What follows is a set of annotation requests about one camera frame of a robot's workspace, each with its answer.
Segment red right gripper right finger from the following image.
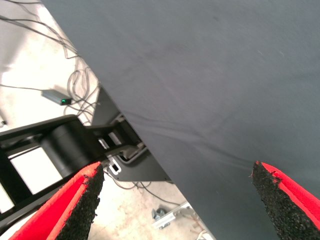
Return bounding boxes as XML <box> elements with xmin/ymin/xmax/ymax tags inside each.
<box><xmin>250</xmin><ymin>160</ymin><xmax>320</xmax><ymax>240</ymax></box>

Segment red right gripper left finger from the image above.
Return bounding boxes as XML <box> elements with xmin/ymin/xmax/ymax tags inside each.
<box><xmin>8</xmin><ymin>161</ymin><xmax>105</xmax><ymax>240</ymax></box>

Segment black chassis panel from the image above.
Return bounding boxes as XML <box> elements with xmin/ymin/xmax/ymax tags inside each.
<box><xmin>91</xmin><ymin>84</ymin><xmax>173</xmax><ymax>183</ymax></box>

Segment grey caster wheel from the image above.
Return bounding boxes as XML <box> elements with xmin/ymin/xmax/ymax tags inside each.
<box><xmin>151</xmin><ymin>207</ymin><xmax>168</xmax><ymax>221</ymax></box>

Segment small grey adapter box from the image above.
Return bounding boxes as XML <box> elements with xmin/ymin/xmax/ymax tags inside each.
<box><xmin>41</xmin><ymin>89</ymin><xmax>73</xmax><ymax>106</ymax></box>

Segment dark grey table cloth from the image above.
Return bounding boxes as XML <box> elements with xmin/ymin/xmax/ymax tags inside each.
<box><xmin>41</xmin><ymin>0</ymin><xmax>320</xmax><ymax>240</ymax></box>

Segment black frame with cylinder joint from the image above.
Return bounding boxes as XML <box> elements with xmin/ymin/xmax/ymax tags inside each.
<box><xmin>0</xmin><ymin>114</ymin><xmax>148</xmax><ymax>227</ymax></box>

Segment aluminium table frame rail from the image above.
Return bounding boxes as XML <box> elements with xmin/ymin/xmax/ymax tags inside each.
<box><xmin>188</xmin><ymin>201</ymin><xmax>217</xmax><ymax>240</ymax></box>

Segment thin black floor cable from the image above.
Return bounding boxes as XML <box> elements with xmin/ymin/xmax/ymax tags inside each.
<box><xmin>0</xmin><ymin>14</ymin><xmax>80</xmax><ymax>60</ymax></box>
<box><xmin>0</xmin><ymin>84</ymin><xmax>44</xmax><ymax>92</ymax></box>
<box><xmin>66</xmin><ymin>58</ymin><xmax>100</xmax><ymax>126</ymax></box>
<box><xmin>104</xmin><ymin>171</ymin><xmax>181</xmax><ymax>207</ymax></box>

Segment aluminium frame bracket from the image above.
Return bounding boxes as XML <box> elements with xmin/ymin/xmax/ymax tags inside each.
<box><xmin>151</xmin><ymin>201</ymin><xmax>194</xmax><ymax>231</ymax></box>

